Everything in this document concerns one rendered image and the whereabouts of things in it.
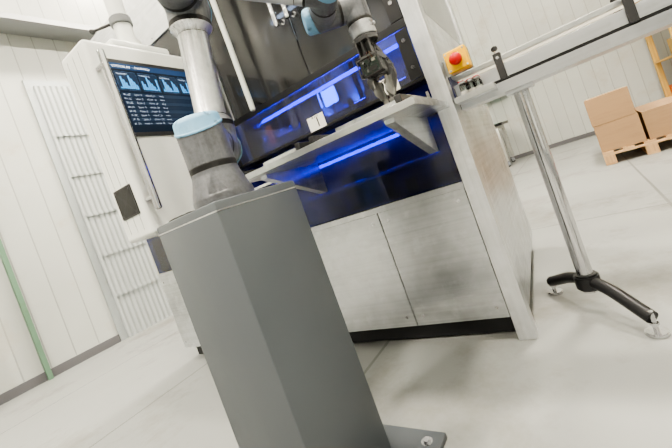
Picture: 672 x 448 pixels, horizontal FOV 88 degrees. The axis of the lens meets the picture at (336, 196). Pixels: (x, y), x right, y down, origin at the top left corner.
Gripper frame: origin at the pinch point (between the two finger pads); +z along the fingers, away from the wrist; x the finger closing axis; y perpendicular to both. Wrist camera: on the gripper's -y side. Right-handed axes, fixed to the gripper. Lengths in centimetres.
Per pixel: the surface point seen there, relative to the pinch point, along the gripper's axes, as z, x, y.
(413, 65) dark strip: -12.9, 4.3, -23.9
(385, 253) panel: 50, -32, -24
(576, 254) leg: 69, 32, -39
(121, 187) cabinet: -9, -97, 31
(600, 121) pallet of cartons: 46, 84, -344
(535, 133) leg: 24, 32, -39
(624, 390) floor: 91, 32, 2
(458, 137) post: 16.4, 10.3, -24.1
